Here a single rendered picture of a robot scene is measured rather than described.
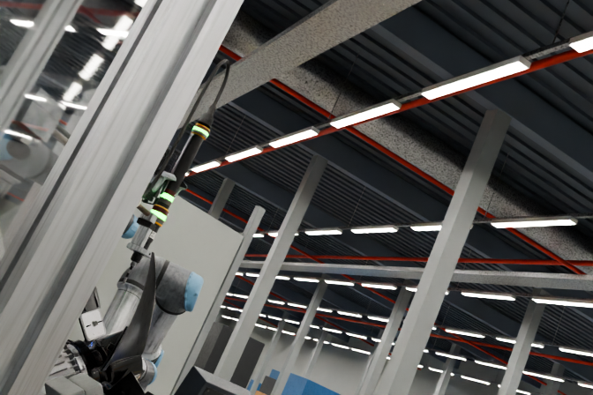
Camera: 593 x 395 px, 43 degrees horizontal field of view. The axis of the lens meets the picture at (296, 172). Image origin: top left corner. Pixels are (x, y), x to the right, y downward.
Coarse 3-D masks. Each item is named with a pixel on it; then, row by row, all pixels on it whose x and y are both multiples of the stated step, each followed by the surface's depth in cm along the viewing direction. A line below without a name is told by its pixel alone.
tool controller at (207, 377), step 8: (192, 368) 243; (192, 376) 241; (200, 376) 238; (208, 376) 242; (216, 376) 248; (184, 384) 241; (192, 384) 239; (200, 384) 236; (208, 384) 236; (216, 384) 238; (224, 384) 245; (232, 384) 251; (176, 392) 242; (184, 392) 239; (192, 392) 237; (200, 392) 235; (208, 392) 236; (216, 392) 238; (224, 392) 240; (232, 392) 242; (240, 392) 248; (248, 392) 254
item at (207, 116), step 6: (210, 108) 197; (204, 114) 196; (210, 114) 196; (204, 120) 195; (210, 120) 196; (210, 126) 196; (156, 228) 187; (150, 234) 186; (150, 240) 186; (144, 246) 185; (138, 252) 185; (132, 258) 185; (138, 258) 185
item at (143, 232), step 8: (144, 216) 184; (152, 216) 183; (144, 224) 183; (152, 224) 184; (136, 232) 184; (144, 232) 184; (136, 240) 184; (144, 240) 184; (128, 248) 187; (136, 248) 183; (144, 256) 188
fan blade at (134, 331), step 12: (144, 288) 159; (144, 300) 155; (144, 312) 150; (132, 324) 158; (144, 324) 146; (132, 336) 151; (144, 336) 144; (120, 348) 157; (132, 348) 147; (144, 348) 142
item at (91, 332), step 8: (88, 312) 172; (96, 312) 175; (80, 320) 168; (88, 320) 171; (96, 320) 174; (88, 328) 170; (96, 328) 173; (104, 328) 176; (88, 336) 169; (96, 336) 172
